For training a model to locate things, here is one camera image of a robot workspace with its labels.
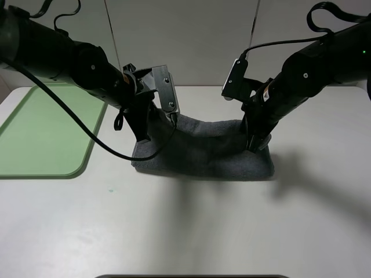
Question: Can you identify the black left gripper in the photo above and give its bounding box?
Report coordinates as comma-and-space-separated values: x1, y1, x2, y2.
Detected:
117, 63, 155, 142

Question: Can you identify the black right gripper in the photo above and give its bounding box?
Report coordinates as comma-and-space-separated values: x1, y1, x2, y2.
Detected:
243, 77, 308, 152

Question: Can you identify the grey towel with orange pattern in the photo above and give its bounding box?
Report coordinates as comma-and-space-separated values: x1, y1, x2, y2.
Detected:
132, 114, 274, 181

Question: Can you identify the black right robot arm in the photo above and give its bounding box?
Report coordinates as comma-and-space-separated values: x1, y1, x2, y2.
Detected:
242, 21, 370, 152

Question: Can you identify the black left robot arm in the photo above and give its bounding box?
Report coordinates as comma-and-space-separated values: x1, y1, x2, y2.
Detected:
1, 6, 153, 142

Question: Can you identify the light green plastic tray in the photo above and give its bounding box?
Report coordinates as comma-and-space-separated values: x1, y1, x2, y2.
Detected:
1, 86, 94, 179

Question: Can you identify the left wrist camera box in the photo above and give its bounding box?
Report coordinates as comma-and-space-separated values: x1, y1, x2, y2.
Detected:
133, 65, 180, 116

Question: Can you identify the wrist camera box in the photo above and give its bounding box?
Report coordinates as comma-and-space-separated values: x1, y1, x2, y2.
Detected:
133, 65, 180, 116
221, 58, 263, 103

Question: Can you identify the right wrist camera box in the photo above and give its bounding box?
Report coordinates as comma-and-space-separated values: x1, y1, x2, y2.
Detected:
221, 58, 263, 103

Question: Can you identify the black left camera cable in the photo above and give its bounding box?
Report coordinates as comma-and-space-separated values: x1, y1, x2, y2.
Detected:
0, 57, 179, 161

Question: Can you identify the flat ribbon cable right arm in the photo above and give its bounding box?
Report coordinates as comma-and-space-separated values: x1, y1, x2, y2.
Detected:
306, 1, 371, 34

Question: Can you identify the flat ribbon cable arm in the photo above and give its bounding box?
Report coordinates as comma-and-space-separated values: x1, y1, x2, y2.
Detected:
306, 1, 371, 34
27, 0, 82, 31

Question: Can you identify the flat ribbon cable left arm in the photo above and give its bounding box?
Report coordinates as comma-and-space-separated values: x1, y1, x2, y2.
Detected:
27, 0, 82, 31

